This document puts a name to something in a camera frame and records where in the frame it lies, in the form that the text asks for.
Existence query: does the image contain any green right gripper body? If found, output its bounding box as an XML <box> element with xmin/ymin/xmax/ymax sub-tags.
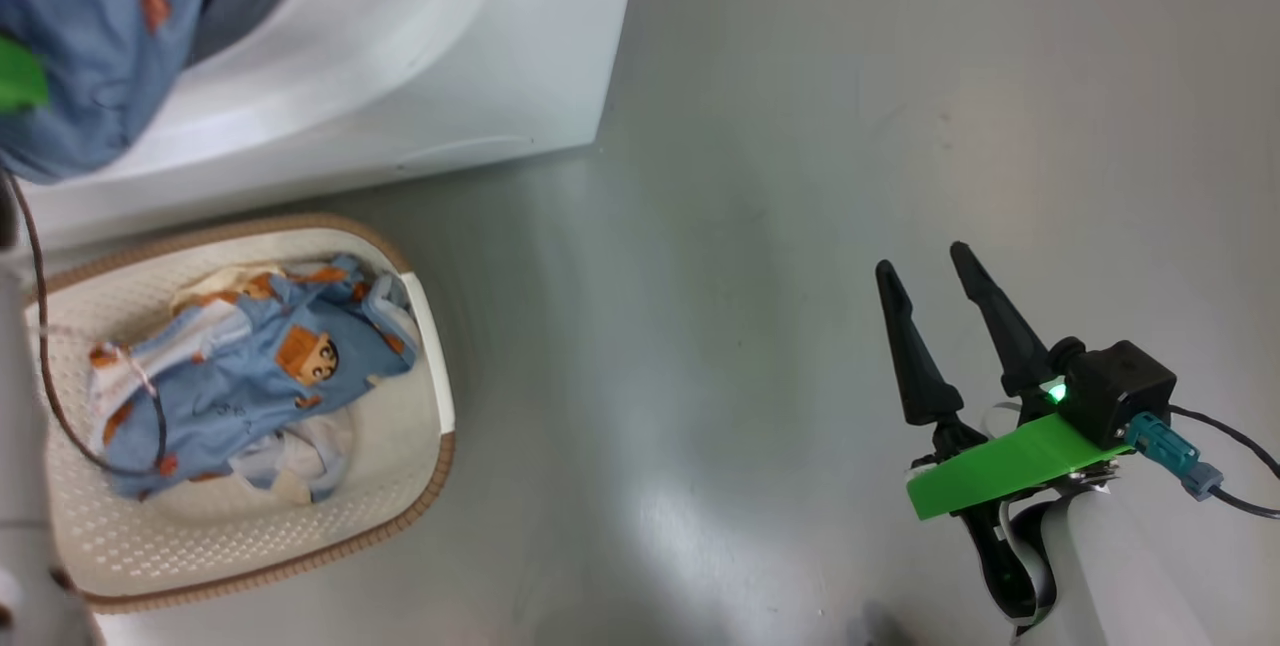
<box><xmin>904</xmin><ymin>412</ymin><xmax>1137</xmax><ymax>523</ymax></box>

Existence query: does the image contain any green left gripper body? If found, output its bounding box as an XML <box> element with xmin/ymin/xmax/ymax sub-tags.
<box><xmin>0</xmin><ymin>34</ymin><xmax>51</xmax><ymax>115</ymax></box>

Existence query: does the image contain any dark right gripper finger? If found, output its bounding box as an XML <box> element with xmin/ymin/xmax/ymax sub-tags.
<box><xmin>874</xmin><ymin>259</ymin><xmax>991</xmax><ymax>453</ymax></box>
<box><xmin>948</xmin><ymin>241</ymin><xmax>1059</xmax><ymax>417</ymax></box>

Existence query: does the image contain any large blue cartoon pyjama garment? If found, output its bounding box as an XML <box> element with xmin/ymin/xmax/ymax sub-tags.
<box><xmin>0</xmin><ymin>0</ymin><xmax>222</xmax><ymax>186</ymax></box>

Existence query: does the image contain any cream cloth garment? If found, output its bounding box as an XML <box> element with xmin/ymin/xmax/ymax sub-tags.
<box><xmin>170</xmin><ymin>264</ymin><xmax>273</xmax><ymax>317</ymax></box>

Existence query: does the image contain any small blue cartoon pyjama garment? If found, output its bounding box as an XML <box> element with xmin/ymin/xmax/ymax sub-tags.
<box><xmin>88</xmin><ymin>253</ymin><xmax>421</xmax><ymax>503</ymax></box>

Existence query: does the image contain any white washing machine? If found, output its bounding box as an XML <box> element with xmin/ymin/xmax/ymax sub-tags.
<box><xmin>0</xmin><ymin>0</ymin><xmax>645</xmax><ymax>249</ymax></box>

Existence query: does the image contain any cream laundry basket brown rim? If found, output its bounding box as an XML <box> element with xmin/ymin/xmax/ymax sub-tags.
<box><xmin>20</xmin><ymin>214</ymin><xmax>458</xmax><ymax>615</ymax></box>

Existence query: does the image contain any teal right cable connector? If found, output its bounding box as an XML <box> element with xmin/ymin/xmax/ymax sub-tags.
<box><xmin>1125</xmin><ymin>411</ymin><xmax>1226</xmax><ymax>502</ymax></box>

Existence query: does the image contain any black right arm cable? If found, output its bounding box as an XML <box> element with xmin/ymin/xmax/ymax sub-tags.
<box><xmin>1165</xmin><ymin>404</ymin><xmax>1280</xmax><ymax>522</ymax></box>

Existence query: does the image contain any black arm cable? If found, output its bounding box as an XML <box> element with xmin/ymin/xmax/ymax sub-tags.
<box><xmin>1165</xmin><ymin>404</ymin><xmax>1280</xmax><ymax>522</ymax></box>
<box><xmin>3</xmin><ymin>169</ymin><xmax>168</xmax><ymax>477</ymax></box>

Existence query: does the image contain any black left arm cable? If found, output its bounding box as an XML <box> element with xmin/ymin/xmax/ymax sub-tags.
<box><xmin>3</xmin><ymin>169</ymin><xmax>168</xmax><ymax>477</ymax></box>

